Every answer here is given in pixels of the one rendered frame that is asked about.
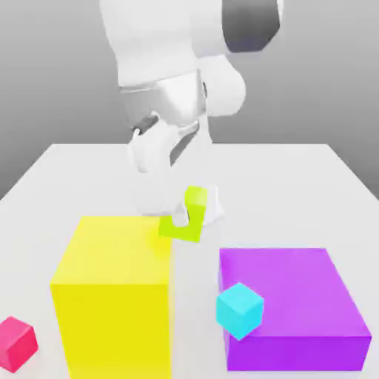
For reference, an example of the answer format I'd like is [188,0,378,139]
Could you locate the small lime green cube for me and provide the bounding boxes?
[158,185,209,244]

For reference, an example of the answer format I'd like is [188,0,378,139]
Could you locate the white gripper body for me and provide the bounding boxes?
[131,170,188,218]

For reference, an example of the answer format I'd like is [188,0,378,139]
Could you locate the large yellow box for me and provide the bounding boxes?
[49,215,174,379]

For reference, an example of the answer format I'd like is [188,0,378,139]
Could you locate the small pink cube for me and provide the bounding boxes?
[0,315,40,375]

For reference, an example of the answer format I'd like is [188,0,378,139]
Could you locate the small cyan cube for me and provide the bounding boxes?
[215,282,265,342]

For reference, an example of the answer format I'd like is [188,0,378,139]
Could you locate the large purple box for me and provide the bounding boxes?
[218,247,373,372]

